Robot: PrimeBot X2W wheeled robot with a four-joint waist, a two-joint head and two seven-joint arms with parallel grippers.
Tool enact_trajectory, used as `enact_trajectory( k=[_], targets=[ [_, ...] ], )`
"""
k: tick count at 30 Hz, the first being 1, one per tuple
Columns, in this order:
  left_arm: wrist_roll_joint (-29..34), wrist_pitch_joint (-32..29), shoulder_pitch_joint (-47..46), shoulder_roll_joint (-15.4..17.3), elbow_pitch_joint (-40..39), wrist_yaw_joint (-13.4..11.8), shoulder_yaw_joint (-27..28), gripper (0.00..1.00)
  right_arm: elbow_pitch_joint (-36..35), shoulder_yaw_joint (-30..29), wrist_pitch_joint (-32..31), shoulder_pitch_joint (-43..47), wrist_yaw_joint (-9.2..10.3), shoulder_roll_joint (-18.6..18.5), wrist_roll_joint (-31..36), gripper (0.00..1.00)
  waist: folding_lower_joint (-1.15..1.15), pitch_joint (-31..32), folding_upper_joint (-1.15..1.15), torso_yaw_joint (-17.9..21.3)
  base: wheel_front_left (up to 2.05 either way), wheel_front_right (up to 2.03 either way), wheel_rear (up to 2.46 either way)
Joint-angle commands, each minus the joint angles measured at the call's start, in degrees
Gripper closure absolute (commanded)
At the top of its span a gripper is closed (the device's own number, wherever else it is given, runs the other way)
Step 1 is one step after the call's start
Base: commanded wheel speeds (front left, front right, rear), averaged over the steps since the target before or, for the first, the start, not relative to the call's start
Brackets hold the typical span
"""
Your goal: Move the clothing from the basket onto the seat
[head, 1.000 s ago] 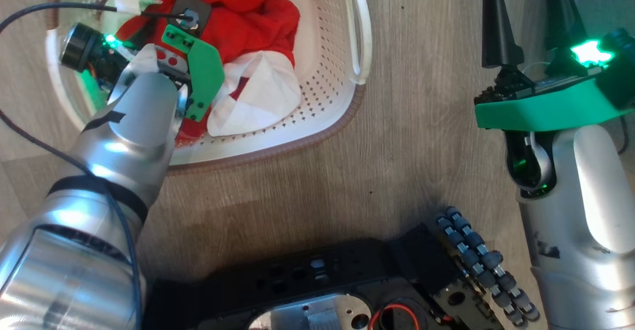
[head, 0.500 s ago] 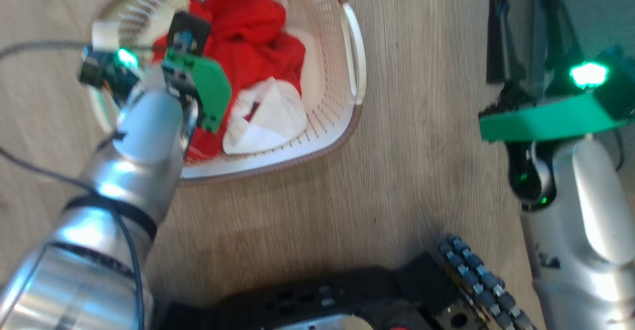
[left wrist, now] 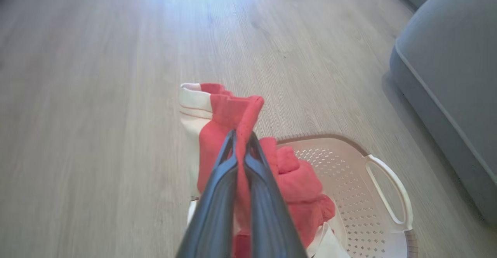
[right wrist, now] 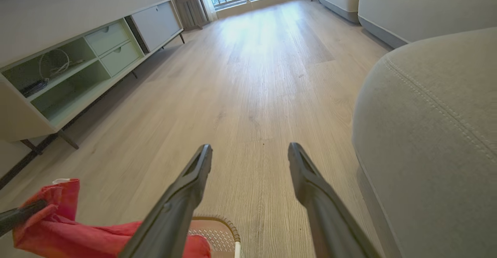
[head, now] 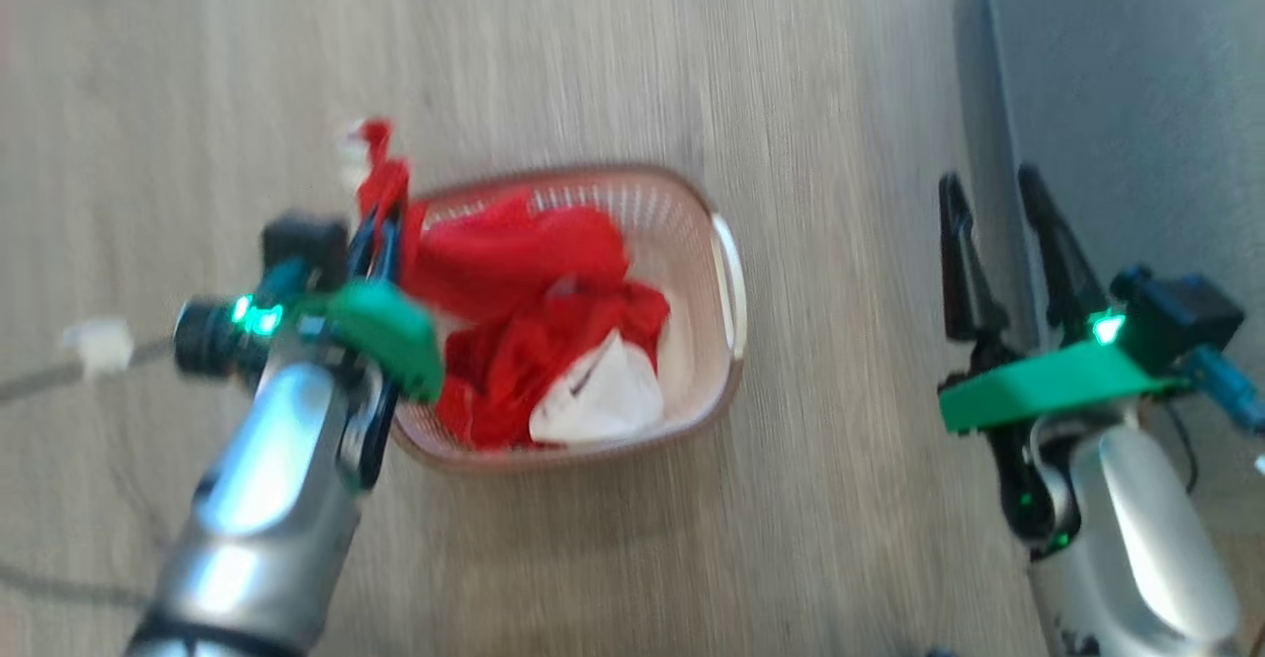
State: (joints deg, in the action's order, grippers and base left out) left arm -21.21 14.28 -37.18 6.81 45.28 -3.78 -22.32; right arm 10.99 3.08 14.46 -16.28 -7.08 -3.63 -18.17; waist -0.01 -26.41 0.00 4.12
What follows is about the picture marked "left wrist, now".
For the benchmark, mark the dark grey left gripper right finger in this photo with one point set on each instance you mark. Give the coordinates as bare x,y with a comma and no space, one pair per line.
268,211

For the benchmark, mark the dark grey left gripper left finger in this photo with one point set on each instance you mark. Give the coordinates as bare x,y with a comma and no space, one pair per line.
215,207

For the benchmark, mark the red and white garment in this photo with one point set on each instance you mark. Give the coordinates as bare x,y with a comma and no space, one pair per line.
229,112

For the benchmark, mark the cream plastic laundry basket brown rim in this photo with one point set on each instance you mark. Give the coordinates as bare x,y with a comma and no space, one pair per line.
361,196

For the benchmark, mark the grey sofa seat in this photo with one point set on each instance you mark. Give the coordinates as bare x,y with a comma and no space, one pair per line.
458,79

